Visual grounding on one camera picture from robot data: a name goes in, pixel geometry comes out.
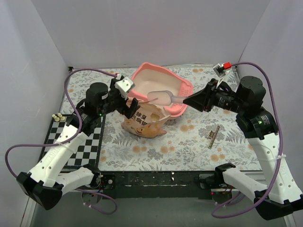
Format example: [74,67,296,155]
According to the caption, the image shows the floral patterned table mat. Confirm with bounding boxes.
[58,66,263,172]

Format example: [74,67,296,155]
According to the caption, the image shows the clear plastic litter scoop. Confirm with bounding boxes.
[147,90,186,106]

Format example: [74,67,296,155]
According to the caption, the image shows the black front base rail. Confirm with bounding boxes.
[98,171,214,199]

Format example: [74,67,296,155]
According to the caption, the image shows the small brown label strip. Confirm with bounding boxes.
[208,125,220,149]

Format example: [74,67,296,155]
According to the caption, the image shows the cream chess pieces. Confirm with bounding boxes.
[52,113,65,122]

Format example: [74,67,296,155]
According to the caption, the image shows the black white chessboard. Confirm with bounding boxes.
[45,117,106,173]

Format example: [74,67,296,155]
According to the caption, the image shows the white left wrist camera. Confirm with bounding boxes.
[115,74,135,100]

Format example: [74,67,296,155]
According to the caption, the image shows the orange cat litter bag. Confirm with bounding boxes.
[121,100,170,139]

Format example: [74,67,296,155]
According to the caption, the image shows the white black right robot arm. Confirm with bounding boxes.
[183,76,303,220]

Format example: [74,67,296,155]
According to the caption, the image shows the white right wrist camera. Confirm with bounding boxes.
[212,62,232,84]

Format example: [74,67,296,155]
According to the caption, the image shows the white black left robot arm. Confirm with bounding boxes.
[17,75,140,210]

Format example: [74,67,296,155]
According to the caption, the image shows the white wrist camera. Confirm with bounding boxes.
[212,62,232,84]
[115,74,135,100]

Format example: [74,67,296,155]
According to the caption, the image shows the pink cat litter box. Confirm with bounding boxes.
[127,62,194,119]

